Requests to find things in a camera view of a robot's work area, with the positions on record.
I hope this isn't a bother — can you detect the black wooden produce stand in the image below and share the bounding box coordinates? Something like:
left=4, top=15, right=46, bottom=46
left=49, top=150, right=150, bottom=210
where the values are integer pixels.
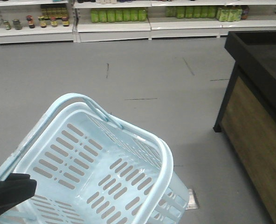
left=214, top=30, right=276, bottom=224

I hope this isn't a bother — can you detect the metal floor socket plate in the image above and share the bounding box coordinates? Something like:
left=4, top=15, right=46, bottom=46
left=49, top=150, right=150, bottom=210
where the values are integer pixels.
left=186, top=189, right=199, bottom=210

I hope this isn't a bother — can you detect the white store shelf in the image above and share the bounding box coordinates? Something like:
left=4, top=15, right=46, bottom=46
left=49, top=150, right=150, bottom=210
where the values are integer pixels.
left=0, top=0, right=276, bottom=45

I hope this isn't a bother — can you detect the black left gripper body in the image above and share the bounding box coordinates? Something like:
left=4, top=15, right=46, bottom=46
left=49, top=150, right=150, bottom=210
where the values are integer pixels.
left=0, top=173, right=37, bottom=216

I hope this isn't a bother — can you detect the light blue plastic basket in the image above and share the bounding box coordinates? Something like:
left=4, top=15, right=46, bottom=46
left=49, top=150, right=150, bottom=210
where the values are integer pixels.
left=0, top=93, right=189, bottom=224

